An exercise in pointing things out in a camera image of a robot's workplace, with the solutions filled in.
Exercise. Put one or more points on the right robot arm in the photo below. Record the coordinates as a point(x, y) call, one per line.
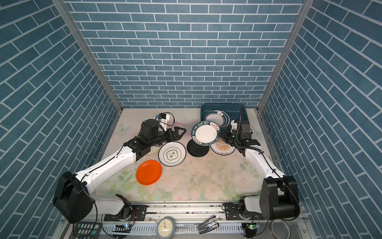
point(278, 198)

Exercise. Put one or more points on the black calculator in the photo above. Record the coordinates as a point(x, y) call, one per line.
point(85, 230)

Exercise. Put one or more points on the teal plastic bin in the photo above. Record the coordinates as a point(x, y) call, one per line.
point(233, 110)

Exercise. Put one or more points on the green rim lettered plate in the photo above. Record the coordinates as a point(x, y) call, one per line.
point(205, 133)

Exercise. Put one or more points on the black stapler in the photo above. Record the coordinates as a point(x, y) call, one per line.
point(207, 226)

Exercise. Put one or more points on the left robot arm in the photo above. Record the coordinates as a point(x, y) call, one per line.
point(73, 192)

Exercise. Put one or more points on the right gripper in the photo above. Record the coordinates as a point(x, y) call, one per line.
point(225, 137)

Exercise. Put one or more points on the cream plate with dark spot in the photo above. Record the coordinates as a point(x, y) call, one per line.
point(153, 150)

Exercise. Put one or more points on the white plate flower outline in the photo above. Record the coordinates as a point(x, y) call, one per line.
point(172, 154)

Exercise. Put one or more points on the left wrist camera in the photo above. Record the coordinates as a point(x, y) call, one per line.
point(166, 120)

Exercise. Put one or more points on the white analog clock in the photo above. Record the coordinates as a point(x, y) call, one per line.
point(166, 228)

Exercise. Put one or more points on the orange sunburst plate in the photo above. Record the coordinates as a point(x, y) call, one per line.
point(222, 148)

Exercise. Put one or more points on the black plate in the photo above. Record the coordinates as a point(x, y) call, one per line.
point(197, 150)

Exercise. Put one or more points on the aluminium rail base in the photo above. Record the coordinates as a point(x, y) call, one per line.
point(144, 220)

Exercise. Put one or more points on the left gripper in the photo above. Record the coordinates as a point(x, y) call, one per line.
point(176, 137)

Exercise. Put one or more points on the green red rim plate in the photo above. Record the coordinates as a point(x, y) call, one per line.
point(221, 118)

